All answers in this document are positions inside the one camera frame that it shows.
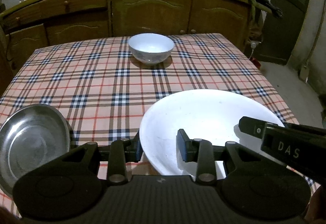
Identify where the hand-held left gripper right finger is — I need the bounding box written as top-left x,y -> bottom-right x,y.
177,128 -> 265,185

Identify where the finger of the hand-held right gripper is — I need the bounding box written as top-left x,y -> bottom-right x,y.
238,116 -> 267,139

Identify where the deep white bowl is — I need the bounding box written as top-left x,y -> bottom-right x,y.
128,33 -> 175,65

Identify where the shallow white bowl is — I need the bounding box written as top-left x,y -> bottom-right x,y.
140,89 -> 286,182

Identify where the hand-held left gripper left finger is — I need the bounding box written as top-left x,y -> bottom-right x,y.
61,135 -> 142,186

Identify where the grey wall pipe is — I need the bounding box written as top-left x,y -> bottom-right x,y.
300,1 -> 326,81

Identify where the large steel plate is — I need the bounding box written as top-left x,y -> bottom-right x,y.
0,104 -> 71,198

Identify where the plaid tablecloth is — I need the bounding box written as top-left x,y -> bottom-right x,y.
0,33 -> 326,217

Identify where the wooden kitchen cabinet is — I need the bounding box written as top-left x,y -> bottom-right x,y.
0,0 -> 268,92

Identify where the black folded umbrella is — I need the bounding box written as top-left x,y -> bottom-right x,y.
255,0 -> 284,19

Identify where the green cloth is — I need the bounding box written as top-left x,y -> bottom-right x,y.
239,0 -> 258,26

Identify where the dark green door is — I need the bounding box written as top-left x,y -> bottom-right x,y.
252,0 -> 316,65

